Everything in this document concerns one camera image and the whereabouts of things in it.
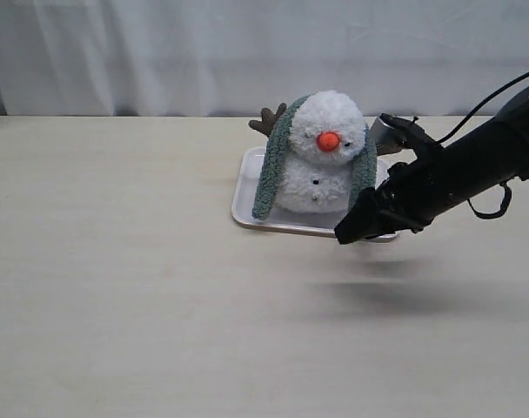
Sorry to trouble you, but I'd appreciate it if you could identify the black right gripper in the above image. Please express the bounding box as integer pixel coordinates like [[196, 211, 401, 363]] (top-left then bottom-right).
[[334, 140, 469, 245]]

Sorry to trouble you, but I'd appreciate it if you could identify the green fuzzy scarf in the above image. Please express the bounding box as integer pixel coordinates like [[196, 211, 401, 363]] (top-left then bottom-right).
[[251, 95, 378, 221]]

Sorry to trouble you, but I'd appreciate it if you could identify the white plush snowman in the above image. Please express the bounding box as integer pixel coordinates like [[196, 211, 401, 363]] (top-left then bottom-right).
[[249, 90, 392, 214]]

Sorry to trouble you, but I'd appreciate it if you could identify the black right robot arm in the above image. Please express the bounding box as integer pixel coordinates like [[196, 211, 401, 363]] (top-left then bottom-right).
[[334, 86, 529, 245]]

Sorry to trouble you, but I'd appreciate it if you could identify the white plastic tray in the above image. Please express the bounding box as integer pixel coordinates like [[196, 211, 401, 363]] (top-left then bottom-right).
[[231, 147, 387, 238]]

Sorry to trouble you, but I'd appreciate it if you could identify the white backdrop curtain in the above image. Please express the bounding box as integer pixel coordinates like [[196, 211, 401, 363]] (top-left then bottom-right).
[[0, 1, 529, 117]]

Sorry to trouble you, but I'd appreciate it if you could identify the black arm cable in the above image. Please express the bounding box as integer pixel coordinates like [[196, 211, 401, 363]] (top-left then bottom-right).
[[436, 64, 529, 145]]

